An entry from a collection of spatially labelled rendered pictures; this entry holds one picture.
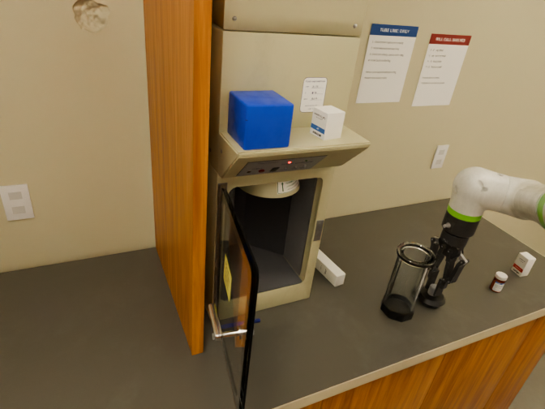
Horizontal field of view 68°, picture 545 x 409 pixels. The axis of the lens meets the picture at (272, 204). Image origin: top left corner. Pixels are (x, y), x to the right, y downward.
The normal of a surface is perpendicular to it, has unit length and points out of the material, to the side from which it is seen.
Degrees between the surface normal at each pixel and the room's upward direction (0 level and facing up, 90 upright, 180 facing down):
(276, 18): 90
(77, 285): 0
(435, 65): 90
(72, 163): 90
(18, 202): 90
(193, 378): 0
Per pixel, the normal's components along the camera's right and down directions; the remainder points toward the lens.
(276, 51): 0.41, 0.49
